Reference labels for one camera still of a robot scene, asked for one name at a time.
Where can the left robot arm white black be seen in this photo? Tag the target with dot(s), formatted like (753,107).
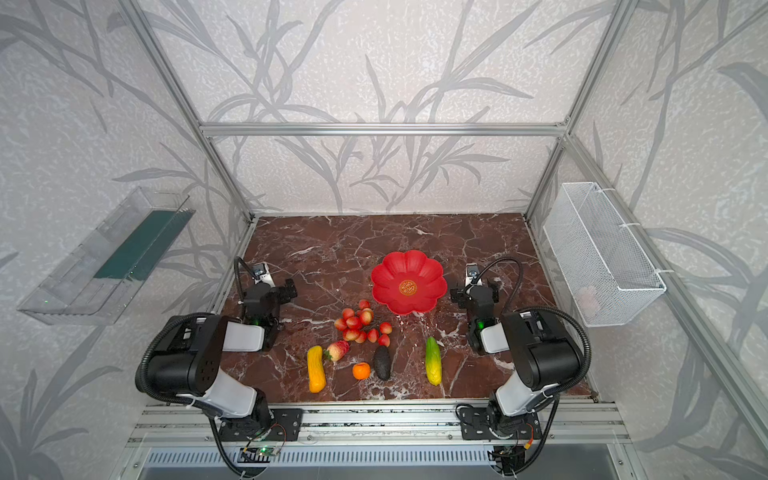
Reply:
(182,364)

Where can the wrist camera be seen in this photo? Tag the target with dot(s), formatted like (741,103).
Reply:
(261,274)
(472,274)

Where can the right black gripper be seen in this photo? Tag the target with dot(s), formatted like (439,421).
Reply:
(466,298)

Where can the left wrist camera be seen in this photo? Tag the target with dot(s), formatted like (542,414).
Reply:
(261,274)

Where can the black fake avocado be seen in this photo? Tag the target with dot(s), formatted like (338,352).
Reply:
(382,363)

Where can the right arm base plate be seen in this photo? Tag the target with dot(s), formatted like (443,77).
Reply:
(488,423)

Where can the aluminium frame crossbar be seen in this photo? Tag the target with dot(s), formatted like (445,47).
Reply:
(382,129)

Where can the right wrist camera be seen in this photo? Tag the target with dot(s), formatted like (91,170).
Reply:
(472,274)

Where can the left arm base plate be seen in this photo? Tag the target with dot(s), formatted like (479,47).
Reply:
(278,425)

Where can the orange fake tangerine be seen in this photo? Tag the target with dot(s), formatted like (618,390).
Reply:
(361,371)

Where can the green yellow fake cucumber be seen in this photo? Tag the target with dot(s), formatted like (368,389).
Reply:
(433,362)

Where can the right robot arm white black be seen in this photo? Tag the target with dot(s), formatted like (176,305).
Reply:
(551,352)

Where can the white wire mesh basket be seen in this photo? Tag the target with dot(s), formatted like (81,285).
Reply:
(609,276)

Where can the yellow fake fruit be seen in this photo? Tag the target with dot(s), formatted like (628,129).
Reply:
(316,374)

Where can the red flower-shaped fruit bowl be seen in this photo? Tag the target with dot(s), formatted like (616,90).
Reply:
(408,282)

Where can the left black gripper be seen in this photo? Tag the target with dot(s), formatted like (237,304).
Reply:
(282,293)

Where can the clear acrylic wall shelf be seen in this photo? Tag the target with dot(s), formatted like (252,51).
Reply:
(95,283)

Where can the aluminium front rail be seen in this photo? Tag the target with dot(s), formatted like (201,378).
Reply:
(578,420)

